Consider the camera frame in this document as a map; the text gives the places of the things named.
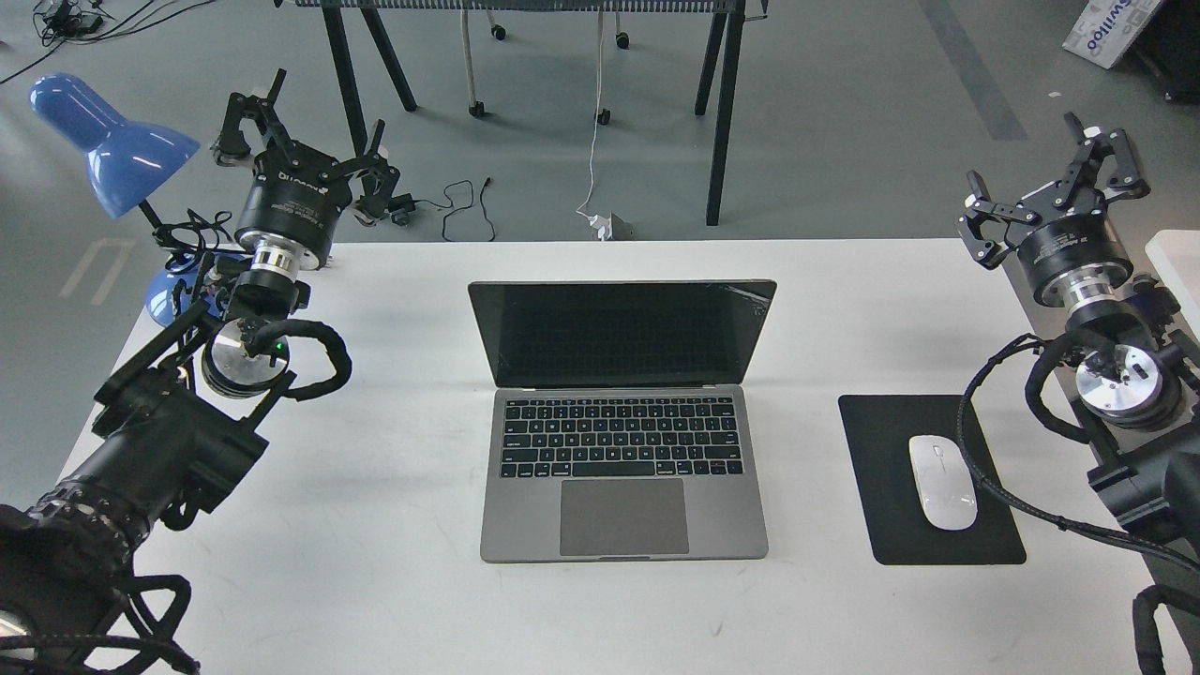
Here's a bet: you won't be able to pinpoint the white cardboard box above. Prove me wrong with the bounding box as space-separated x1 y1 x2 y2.
1061 1 1164 68

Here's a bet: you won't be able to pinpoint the white computer mouse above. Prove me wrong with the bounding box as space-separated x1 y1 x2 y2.
907 434 978 533

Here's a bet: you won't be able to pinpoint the white charger cable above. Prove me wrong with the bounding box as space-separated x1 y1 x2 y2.
575 8 635 241

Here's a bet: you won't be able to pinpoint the black cable on floor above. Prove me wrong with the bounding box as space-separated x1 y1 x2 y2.
412 177 497 244

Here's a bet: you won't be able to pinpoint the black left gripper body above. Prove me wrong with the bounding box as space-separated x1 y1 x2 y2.
234 155 352 265

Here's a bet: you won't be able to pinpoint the black mouse pad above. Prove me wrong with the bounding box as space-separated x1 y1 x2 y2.
836 395 1026 565

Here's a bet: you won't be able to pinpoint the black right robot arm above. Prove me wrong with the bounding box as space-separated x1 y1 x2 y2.
955 112 1199 574

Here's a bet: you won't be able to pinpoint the black cable bundle corner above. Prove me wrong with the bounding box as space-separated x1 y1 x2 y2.
2 1 217 85

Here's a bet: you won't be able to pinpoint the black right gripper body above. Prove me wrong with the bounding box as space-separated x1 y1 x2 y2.
1016 195 1134 307

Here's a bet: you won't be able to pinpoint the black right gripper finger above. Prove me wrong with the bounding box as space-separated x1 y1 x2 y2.
956 171 1056 270
1050 112 1151 215

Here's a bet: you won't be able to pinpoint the blue desk lamp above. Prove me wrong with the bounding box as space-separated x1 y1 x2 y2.
29 73 199 325

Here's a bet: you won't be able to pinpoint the grey open laptop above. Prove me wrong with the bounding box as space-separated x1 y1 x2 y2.
468 277 776 563

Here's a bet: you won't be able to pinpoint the black metal frame table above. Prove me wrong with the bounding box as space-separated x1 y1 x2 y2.
295 1 762 227

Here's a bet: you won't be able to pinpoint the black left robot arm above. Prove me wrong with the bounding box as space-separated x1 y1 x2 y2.
2 71 400 674

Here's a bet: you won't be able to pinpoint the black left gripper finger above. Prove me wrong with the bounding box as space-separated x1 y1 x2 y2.
211 68 299 168
324 119 400 222

